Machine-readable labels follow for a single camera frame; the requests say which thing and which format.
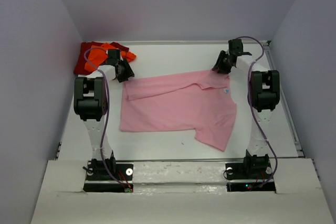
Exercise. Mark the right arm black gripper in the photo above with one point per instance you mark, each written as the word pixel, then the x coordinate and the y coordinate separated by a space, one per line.
pixel 219 64

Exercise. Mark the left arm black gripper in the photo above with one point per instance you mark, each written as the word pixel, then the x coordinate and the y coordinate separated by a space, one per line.
pixel 128 72

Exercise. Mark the pink t shirt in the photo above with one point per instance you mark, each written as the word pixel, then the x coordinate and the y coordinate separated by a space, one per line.
pixel 199 101

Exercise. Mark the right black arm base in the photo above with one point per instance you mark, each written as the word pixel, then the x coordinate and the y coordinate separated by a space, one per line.
pixel 239 180

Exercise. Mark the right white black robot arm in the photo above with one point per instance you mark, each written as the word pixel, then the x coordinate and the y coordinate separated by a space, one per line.
pixel 263 95

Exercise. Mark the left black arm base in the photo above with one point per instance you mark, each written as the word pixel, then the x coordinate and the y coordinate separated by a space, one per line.
pixel 97 179

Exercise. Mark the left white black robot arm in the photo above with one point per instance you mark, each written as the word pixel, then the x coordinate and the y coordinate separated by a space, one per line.
pixel 91 102

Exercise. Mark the orange folded t shirt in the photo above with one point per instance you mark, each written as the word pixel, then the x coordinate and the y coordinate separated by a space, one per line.
pixel 98 57

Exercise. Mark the dark red folded t shirt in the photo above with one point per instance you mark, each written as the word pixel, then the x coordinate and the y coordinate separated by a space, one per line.
pixel 82 67

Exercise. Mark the aluminium table edge rail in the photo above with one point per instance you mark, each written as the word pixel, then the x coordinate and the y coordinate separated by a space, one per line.
pixel 283 100

